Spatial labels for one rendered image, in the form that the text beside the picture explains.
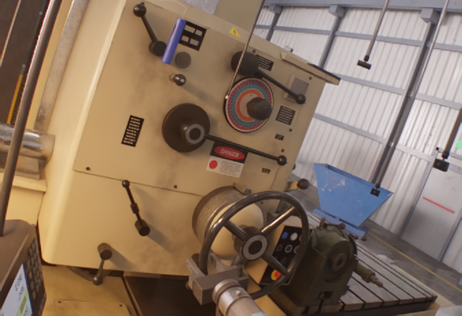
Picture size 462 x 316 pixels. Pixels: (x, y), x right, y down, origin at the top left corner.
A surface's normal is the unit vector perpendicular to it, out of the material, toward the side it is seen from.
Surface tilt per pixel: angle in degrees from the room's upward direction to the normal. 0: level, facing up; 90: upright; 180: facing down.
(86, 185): 90
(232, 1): 90
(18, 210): 90
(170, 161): 90
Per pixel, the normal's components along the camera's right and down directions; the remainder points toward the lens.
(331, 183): -0.48, -0.05
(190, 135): 0.47, 0.30
